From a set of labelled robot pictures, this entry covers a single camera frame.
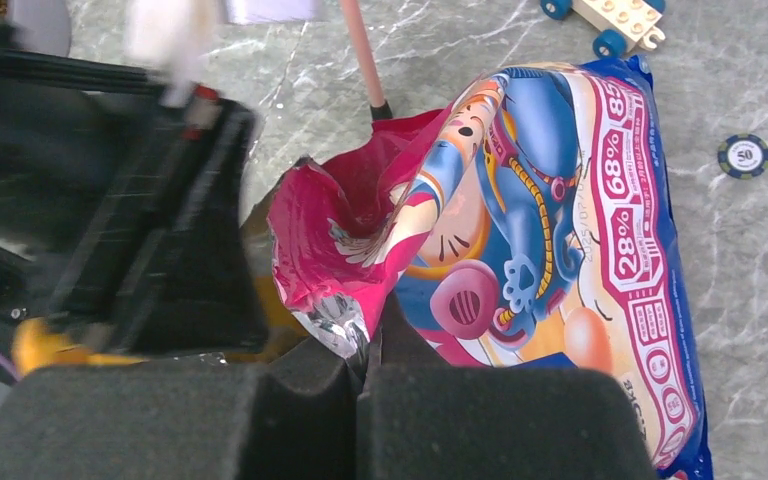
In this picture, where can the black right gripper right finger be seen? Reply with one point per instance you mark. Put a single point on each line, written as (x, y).
(420, 418)

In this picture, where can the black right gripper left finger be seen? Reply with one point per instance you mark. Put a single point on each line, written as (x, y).
(293, 418)

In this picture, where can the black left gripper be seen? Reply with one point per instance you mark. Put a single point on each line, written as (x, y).
(119, 217)

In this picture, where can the yellow plastic scoop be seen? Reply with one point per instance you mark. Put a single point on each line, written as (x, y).
(35, 346)

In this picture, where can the pink pet food bag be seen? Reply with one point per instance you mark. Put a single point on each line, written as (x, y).
(529, 223)

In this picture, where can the pink music stand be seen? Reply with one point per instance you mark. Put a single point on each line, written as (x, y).
(379, 106)

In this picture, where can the black white poker chip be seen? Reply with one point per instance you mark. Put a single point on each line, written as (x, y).
(743, 156)

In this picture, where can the toy block car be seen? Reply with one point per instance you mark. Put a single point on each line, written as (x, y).
(623, 25)

